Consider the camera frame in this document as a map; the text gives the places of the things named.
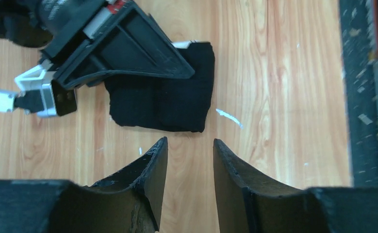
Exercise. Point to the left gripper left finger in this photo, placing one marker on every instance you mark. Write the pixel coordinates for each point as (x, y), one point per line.
(128, 201)

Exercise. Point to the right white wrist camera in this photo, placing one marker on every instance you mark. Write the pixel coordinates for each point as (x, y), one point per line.
(39, 94)

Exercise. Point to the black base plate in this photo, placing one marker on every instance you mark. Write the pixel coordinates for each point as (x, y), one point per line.
(359, 34)

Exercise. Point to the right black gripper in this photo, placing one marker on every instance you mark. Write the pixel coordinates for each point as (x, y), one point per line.
(97, 39)

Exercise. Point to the black underwear white waistband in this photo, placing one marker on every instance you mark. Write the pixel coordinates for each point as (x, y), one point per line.
(173, 105)

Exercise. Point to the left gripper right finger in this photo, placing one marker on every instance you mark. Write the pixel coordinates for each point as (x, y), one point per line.
(249, 201)

